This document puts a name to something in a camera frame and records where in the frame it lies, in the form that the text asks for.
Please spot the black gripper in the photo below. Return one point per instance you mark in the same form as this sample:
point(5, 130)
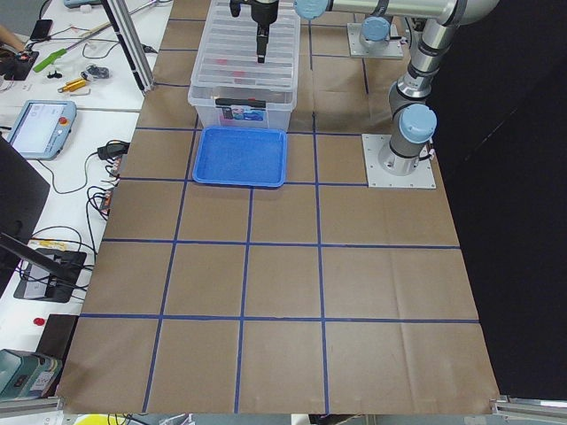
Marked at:
point(263, 11)

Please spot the clear plastic box lid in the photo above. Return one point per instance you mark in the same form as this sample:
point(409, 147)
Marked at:
point(234, 39)

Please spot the clear plastic storage box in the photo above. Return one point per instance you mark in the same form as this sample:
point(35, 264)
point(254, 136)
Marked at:
point(277, 113)

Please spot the blue plastic tray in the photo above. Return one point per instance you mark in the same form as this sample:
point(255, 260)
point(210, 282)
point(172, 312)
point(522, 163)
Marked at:
point(241, 156)

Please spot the black power adapter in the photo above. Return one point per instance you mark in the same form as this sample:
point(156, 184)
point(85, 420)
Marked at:
point(113, 149)

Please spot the black smartphone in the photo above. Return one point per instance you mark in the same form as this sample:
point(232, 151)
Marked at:
point(41, 29)

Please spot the teach pendant tablet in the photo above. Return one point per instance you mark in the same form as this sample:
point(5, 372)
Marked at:
point(42, 127)

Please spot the black box latch handle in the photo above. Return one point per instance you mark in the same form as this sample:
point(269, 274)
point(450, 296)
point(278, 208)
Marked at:
point(258, 104)

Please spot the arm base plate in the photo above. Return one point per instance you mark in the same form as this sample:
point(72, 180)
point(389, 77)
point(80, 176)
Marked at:
point(386, 170)
point(360, 47)

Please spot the aluminium frame post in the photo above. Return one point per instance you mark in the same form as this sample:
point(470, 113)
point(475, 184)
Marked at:
point(120, 19)

